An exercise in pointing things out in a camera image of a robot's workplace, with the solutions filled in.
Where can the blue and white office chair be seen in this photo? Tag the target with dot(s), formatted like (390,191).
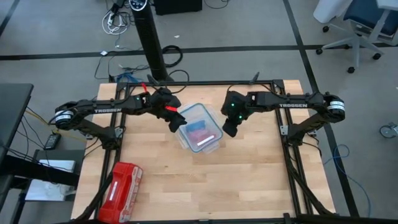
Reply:
(357,40)

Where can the black metal table frame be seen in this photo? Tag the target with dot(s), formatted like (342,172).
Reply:
(199,83)

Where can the clear plastic container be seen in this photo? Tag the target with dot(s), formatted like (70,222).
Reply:
(209,150)

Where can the black power adapter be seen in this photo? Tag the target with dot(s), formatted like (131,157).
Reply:
(52,141)

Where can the red snack package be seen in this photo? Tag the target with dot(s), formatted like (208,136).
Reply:
(121,193)

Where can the clear lid with teal rim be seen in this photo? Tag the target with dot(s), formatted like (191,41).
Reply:
(214,124)

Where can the grey caster wheel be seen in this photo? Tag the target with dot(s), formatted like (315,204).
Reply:
(387,131)

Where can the black tower fan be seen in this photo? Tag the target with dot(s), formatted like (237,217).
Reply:
(150,40)

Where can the black clamp lever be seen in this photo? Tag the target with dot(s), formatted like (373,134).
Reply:
(254,78)
(153,80)

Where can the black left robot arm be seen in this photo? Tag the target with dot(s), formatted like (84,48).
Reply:
(105,109)

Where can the clear plastic zip bag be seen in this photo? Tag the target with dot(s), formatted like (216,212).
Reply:
(211,133)

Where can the black desk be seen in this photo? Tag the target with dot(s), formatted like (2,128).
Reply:
(12,109)

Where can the black metal stand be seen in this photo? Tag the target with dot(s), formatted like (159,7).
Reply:
(37,174)

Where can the pink bandage roll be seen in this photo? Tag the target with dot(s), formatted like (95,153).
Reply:
(199,136)

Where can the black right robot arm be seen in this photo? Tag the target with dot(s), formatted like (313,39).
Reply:
(292,104)

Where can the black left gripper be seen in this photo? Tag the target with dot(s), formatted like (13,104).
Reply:
(161,102)

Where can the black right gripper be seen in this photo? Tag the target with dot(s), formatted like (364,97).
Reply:
(239,105)

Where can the black box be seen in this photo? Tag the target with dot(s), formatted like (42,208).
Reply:
(177,6)

